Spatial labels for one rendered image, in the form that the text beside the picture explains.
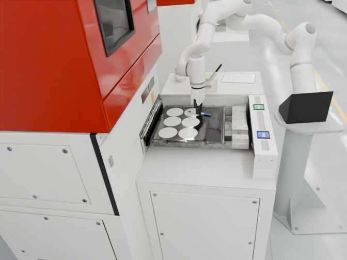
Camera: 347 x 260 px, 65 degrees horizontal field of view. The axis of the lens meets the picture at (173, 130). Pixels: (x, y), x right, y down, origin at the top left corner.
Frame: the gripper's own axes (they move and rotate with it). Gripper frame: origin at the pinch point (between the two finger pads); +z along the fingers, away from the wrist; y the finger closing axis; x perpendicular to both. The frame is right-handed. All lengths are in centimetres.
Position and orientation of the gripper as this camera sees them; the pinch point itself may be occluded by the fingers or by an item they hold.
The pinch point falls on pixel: (199, 110)
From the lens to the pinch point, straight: 156.6
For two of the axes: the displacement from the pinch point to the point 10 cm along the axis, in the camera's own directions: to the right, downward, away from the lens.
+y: -4.5, 5.3, -7.2
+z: 0.9, 8.3, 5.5
